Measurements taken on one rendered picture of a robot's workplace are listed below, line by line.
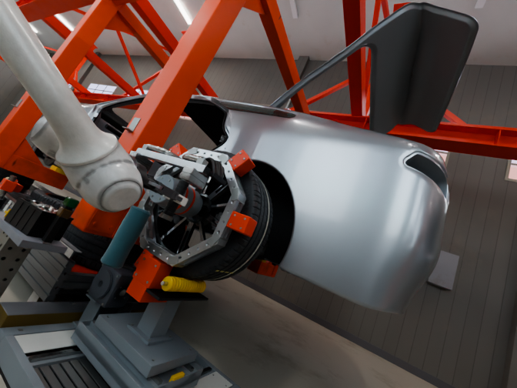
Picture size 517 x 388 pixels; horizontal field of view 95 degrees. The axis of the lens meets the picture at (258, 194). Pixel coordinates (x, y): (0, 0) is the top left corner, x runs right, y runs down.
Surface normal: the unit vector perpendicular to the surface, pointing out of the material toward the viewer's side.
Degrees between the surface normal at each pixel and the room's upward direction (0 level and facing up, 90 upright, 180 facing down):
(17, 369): 90
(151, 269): 90
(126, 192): 110
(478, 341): 90
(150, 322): 90
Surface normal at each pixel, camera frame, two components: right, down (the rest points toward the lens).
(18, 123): 0.84, 0.25
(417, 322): -0.33, -0.36
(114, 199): 0.73, 0.59
